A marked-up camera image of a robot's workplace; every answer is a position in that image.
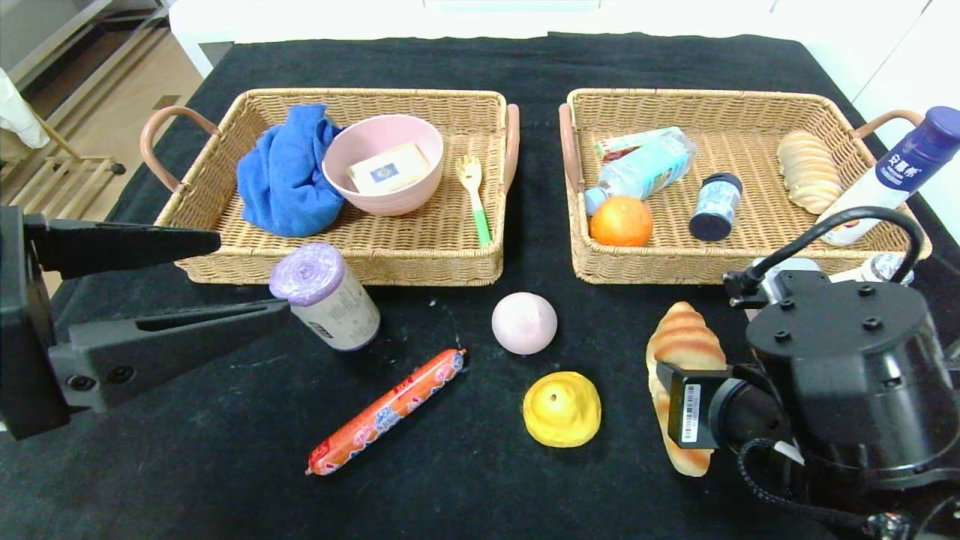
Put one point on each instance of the white table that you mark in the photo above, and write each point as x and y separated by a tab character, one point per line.
337	19

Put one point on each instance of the grey metal shelf frame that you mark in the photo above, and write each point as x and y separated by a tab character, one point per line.
45	22

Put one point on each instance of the yellow lemon toy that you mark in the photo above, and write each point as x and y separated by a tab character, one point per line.
562	412

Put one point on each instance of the wooden rolling rack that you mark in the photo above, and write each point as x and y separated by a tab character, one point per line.
75	176

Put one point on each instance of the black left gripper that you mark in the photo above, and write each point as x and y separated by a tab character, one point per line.
22	322

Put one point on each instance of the white hanging cloth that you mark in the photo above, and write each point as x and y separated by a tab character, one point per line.
19	112

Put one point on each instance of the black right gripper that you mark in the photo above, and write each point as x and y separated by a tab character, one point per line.
688	413

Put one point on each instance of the orange fruit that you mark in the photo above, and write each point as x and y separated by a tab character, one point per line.
621	223

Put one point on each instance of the pale pink round bun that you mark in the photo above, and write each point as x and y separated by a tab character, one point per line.
525	324

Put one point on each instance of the white milk bottle green label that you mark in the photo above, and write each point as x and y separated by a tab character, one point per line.
889	266

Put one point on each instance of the purple garbage bag roll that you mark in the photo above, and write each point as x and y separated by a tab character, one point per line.
334	300

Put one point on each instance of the water bottle light blue label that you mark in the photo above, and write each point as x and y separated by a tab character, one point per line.
645	171

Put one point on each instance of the orange wrapped sausage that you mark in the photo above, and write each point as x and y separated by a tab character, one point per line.
386	411

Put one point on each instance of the striped long bread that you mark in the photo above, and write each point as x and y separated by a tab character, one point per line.
808	172

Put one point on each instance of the small dark blue jar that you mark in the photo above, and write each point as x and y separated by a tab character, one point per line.
716	206

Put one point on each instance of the green and red gum box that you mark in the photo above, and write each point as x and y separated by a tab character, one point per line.
622	146

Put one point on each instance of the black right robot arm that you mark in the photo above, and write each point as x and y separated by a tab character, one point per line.
847	375

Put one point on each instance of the blue cloth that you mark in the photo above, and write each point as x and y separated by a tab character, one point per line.
285	180

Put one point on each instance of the white bottle with blue cap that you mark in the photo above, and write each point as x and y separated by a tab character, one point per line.
900	161

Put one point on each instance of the pink bowl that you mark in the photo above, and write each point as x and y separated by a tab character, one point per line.
360	142

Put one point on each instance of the white card box blue logo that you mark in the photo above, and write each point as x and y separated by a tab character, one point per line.
390	171

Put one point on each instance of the croissant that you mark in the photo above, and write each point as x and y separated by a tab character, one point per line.
682	337

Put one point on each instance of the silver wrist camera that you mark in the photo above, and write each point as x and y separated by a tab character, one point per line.
780	266

